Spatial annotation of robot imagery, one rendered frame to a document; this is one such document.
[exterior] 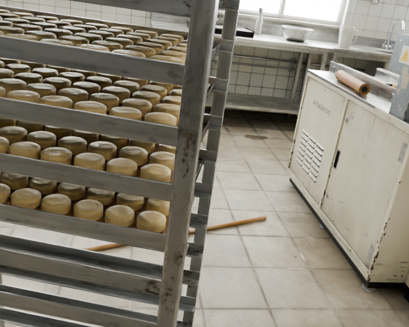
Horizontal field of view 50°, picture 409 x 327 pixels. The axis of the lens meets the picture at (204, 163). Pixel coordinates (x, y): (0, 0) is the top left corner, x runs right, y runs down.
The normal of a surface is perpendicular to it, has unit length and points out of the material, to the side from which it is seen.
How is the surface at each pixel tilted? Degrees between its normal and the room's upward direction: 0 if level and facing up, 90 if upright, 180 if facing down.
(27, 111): 90
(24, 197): 0
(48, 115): 90
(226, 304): 0
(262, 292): 0
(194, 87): 90
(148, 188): 90
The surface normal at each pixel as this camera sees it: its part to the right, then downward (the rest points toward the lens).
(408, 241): 0.13, 0.39
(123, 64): -0.14, 0.36
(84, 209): 0.13, -0.92
